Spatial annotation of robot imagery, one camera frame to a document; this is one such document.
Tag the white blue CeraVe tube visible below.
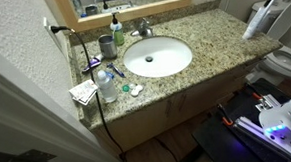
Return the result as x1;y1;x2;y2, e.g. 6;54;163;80
239;0;281;41

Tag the purple toothpaste tube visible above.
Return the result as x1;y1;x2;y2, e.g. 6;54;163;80
80;52;106;74

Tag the white toilet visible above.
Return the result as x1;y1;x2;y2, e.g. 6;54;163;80
240;0;291;89

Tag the granite backsplash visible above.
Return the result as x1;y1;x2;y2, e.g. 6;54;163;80
67;0;224;46

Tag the white oval sink basin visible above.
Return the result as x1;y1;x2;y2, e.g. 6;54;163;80
120;33;195;81

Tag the chrome faucet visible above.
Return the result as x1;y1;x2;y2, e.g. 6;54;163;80
128;16;155;40

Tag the black robot cart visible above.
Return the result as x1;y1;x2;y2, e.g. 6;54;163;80
188;75;291;162

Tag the green soap dispenser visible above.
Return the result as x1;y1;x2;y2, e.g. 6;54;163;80
109;10;127;48

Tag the white contact lens case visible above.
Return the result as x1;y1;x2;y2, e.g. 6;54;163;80
128;82;145;99

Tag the grey metal cup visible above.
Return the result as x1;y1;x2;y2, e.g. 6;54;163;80
97;33;119;60

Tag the beige vanity cabinet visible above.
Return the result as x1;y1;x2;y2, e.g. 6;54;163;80
74;56;271;160

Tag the clear plastic water bottle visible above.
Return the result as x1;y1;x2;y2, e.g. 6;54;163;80
95;68;120;105

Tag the white paper packet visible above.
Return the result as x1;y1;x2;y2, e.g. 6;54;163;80
67;78;101;108

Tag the orange handled clamp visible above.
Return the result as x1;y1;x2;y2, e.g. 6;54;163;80
250;91;267;103
217;102;236;128

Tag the black power cable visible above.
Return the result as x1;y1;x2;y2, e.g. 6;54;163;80
49;20;130;162

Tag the white wall outlet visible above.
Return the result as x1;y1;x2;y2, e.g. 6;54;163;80
42;15;64;52

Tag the white door frame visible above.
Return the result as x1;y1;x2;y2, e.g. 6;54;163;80
0;34;123;162

